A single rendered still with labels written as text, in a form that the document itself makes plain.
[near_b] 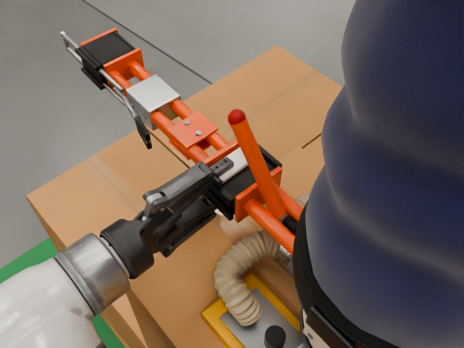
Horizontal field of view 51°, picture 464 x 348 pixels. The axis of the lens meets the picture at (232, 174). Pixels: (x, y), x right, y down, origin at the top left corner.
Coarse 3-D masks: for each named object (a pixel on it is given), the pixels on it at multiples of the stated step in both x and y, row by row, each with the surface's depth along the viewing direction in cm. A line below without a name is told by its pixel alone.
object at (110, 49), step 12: (96, 36) 86; (108, 36) 86; (120, 36) 86; (84, 48) 84; (96, 48) 84; (108, 48) 84; (120, 48) 84; (132, 48) 84; (108, 60) 82; (120, 60) 82; (132, 60) 84; (108, 72) 82; (120, 72) 84; (108, 84) 84
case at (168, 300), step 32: (288, 160) 88; (288, 192) 84; (224, 224) 80; (256, 224) 80; (160, 256) 76; (192, 256) 76; (160, 288) 73; (192, 288) 73; (288, 288) 73; (160, 320) 70; (192, 320) 70
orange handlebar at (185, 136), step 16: (128, 64) 84; (160, 112) 76; (176, 112) 78; (192, 112) 76; (160, 128) 75; (176, 128) 73; (192, 128) 73; (208, 128) 73; (176, 144) 74; (192, 144) 72; (208, 144) 75; (224, 144) 72; (256, 208) 65; (288, 208) 66; (272, 224) 64; (288, 240) 62
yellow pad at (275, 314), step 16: (256, 288) 70; (224, 304) 69; (272, 304) 69; (208, 320) 68; (224, 320) 67; (272, 320) 67; (288, 320) 68; (224, 336) 67; (240, 336) 66; (256, 336) 66; (272, 336) 64; (288, 336) 66
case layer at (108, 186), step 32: (256, 64) 168; (288, 64) 168; (192, 96) 158; (224, 96) 158; (256, 96) 158; (288, 96) 158; (320, 96) 158; (224, 128) 149; (256, 128) 149; (288, 128) 149; (320, 128) 149; (96, 160) 141; (128, 160) 141; (160, 160) 141; (192, 160) 141; (320, 160) 141; (32, 192) 134; (64, 192) 134; (96, 192) 134; (128, 192) 134; (64, 224) 128; (96, 224) 128; (128, 320) 112
